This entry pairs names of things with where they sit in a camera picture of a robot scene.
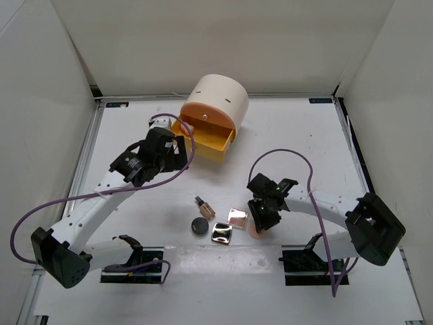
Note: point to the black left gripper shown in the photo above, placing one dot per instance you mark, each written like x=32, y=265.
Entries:
x=177, y=160

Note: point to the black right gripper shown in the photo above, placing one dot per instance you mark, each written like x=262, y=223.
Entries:
x=259, y=219

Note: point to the round pink powder puff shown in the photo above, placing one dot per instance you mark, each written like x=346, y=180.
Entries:
x=254, y=234

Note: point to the yellow drawer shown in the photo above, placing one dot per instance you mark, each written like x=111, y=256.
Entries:
x=211, y=141

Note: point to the orange drawer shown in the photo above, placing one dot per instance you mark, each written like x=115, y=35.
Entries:
x=196, y=113

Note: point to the cream drawer organizer shell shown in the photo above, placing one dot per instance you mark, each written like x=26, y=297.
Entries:
x=223, y=93

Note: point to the beige makeup sponge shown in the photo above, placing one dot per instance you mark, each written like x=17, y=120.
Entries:
x=186, y=128

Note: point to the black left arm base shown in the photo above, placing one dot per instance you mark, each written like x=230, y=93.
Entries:
x=144, y=266

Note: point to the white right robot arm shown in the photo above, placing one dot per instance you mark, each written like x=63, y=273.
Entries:
x=371, y=231

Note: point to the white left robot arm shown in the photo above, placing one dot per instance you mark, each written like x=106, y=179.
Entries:
x=63, y=250

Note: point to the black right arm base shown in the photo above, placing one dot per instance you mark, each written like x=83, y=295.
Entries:
x=303, y=267

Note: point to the pink eyeshadow palette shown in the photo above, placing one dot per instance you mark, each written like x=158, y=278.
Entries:
x=237, y=218

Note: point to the square black gold compact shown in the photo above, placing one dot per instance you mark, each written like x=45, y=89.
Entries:
x=221, y=233

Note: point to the foundation bottle with pump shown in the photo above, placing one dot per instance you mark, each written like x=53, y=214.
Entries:
x=205, y=209

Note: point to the round black compact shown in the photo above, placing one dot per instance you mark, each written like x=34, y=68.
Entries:
x=200, y=226

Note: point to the blue label sticker left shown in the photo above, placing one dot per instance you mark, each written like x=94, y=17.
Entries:
x=117, y=104

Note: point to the blue label sticker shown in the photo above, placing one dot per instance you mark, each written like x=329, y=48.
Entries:
x=320, y=100
x=117, y=104

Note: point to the blue label sticker right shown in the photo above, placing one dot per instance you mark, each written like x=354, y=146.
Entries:
x=320, y=100

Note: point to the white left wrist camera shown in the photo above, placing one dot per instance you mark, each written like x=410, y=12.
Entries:
x=162, y=122

